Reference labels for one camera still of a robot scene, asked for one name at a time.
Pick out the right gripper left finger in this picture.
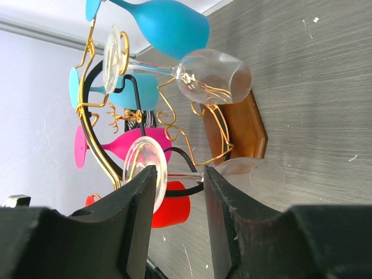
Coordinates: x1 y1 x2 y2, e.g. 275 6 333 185
1 166 156 278

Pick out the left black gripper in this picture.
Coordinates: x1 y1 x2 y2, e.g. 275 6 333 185
2 195 31 207

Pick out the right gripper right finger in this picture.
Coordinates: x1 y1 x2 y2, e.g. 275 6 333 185
204 167 371 278

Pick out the red wine glass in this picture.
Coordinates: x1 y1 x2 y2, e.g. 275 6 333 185
85 181 191 228

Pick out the clear wine glass front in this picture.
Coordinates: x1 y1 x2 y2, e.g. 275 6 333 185
123 136 285 212

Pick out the clear wine glass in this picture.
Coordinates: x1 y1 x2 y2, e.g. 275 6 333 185
102 25 252 105
123 136 285 212

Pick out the striped black white cloth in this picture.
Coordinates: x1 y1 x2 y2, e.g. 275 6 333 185
123 109 159 134

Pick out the pink wine glass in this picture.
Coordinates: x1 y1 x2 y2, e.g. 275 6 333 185
74 125 172 169

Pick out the light blue wine glass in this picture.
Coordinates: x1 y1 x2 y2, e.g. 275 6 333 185
69 67 159 111

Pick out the clear wine glass rear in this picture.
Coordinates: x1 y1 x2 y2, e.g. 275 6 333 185
102 25 252 105

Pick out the blue wine glass rear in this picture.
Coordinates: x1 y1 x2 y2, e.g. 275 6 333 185
85 0 210 62

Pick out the gold wire wine glass rack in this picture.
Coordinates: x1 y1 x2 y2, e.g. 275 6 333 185
75 19 267 191

